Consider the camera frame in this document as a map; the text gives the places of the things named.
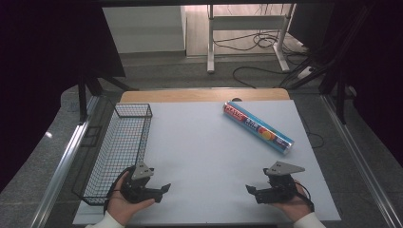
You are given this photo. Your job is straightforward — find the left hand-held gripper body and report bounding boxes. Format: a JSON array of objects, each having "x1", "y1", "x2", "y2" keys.
[{"x1": 120, "y1": 161, "x2": 163, "y2": 204}]

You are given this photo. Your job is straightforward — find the black floor cables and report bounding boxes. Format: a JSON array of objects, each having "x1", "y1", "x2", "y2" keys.
[{"x1": 212, "y1": 29, "x2": 313, "y2": 89}]

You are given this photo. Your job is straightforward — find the blue foil roll box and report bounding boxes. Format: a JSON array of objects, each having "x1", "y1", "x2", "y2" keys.
[{"x1": 222, "y1": 100, "x2": 295, "y2": 156}]

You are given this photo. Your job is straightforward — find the person's left sleeve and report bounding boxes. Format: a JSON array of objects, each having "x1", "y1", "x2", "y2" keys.
[{"x1": 85, "y1": 210, "x2": 126, "y2": 228}]

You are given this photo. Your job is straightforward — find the black stand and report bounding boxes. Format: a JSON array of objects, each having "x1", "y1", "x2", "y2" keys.
[
  {"x1": 77, "y1": 74, "x2": 141, "y2": 123},
  {"x1": 278, "y1": 3, "x2": 374, "y2": 125}
]

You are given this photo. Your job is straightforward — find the white desk frame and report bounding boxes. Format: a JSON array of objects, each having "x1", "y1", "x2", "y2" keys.
[{"x1": 206, "y1": 3, "x2": 297, "y2": 75}]

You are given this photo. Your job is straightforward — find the person's left hand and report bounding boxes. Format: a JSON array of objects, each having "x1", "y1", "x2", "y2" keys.
[{"x1": 106, "y1": 169, "x2": 156, "y2": 227}]

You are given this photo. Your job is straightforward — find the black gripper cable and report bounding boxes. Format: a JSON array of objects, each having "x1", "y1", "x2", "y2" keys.
[
  {"x1": 103, "y1": 165, "x2": 135, "y2": 217},
  {"x1": 294, "y1": 181, "x2": 316, "y2": 213}
]

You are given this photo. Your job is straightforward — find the white table mat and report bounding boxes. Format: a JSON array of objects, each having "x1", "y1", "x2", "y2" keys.
[{"x1": 72, "y1": 100, "x2": 342, "y2": 226}]

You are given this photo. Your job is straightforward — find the person's right hand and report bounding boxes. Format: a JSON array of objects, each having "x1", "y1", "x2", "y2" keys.
[{"x1": 271, "y1": 180, "x2": 314, "y2": 222}]

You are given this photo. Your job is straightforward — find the person's sleeve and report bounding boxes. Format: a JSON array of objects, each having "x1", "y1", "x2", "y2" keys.
[
  {"x1": 85, "y1": 210, "x2": 126, "y2": 228},
  {"x1": 292, "y1": 211, "x2": 327, "y2": 228}
]

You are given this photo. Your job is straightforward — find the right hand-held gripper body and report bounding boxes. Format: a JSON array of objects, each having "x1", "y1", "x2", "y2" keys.
[{"x1": 254, "y1": 161, "x2": 306, "y2": 204}]

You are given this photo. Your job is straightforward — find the black wire basket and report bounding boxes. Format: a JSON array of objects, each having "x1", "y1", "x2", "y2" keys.
[{"x1": 71, "y1": 103, "x2": 154, "y2": 206}]

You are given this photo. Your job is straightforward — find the person's right sleeve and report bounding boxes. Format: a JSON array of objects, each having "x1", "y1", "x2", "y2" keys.
[{"x1": 292, "y1": 211, "x2": 327, "y2": 228}]

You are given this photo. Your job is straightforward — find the white power strip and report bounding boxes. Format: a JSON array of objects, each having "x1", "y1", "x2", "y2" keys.
[{"x1": 297, "y1": 66, "x2": 316, "y2": 80}]

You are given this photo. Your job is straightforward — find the aluminium rail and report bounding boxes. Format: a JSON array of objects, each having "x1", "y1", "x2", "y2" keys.
[
  {"x1": 29, "y1": 95, "x2": 106, "y2": 228},
  {"x1": 320, "y1": 94, "x2": 403, "y2": 228}
]

